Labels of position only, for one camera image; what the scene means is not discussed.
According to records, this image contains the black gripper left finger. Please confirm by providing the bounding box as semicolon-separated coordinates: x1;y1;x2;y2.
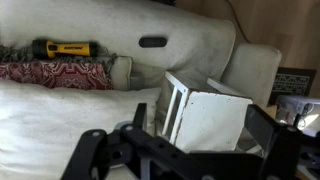
132;102;148;132

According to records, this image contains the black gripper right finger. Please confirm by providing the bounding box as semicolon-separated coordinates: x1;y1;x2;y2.
244;104;288;158

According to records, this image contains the white wooden stool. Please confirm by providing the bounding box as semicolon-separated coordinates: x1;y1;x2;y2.
155;70;264;156

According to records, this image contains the cream white pillow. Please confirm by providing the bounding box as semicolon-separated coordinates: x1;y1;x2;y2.
0;79;163;180

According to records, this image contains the red patterned pillow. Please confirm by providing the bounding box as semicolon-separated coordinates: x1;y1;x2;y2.
0;60;114;91

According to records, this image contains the clear plastic storage bin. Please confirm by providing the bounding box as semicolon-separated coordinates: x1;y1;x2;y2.
274;94;320;138

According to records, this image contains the flat beige cushion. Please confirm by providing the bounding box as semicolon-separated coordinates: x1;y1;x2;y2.
106;55;134;92

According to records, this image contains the black patterned box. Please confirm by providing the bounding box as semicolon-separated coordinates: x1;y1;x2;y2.
268;66;318;106

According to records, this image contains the beige fabric sofa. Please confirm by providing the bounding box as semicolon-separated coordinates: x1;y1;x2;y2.
0;0;283;180

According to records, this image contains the yellow black flashlight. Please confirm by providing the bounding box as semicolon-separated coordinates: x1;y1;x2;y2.
31;39;100;60

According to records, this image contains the black floor cable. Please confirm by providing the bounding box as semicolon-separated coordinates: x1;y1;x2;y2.
225;0;252;44

